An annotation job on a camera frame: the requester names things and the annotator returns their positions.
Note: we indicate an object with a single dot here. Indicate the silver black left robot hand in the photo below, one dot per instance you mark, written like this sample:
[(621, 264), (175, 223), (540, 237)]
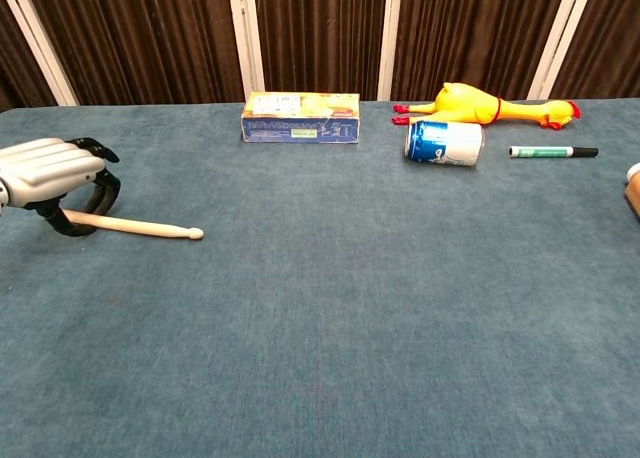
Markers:
[(50, 168)]

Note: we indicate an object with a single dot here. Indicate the light wooden drumstick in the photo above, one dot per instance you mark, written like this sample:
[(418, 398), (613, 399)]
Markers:
[(140, 225)]

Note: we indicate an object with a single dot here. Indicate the brown pleated curtain panel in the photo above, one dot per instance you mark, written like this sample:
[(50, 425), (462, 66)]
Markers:
[(475, 28), (610, 38), (15, 68), (320, 33), (150, 38)]

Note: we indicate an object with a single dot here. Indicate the blue and yellow cardboard box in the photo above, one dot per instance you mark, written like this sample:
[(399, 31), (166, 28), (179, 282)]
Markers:
[(300, 128)]

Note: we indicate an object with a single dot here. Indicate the blue table cloth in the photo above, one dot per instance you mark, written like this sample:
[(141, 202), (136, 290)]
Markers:
[(320, 303)]

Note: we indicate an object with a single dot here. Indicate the blue and white drink can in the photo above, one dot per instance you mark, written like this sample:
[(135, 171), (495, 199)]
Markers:
[(450, 145)]

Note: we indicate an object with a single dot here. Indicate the yellow rubber chicken toy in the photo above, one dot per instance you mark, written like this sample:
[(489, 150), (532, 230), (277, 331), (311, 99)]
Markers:
[(465, 103)]

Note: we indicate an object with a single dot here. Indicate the green marker with black cap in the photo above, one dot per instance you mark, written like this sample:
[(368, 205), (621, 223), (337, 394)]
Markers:
[(550, 152)]

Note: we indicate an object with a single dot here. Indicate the brown bottle with white cap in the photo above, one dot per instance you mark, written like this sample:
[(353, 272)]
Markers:
[(634, 188)]

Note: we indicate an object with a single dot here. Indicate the white screen frame post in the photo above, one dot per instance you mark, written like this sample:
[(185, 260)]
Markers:
[(390, 38), (40, 43), (560, 38), (247, 38)]

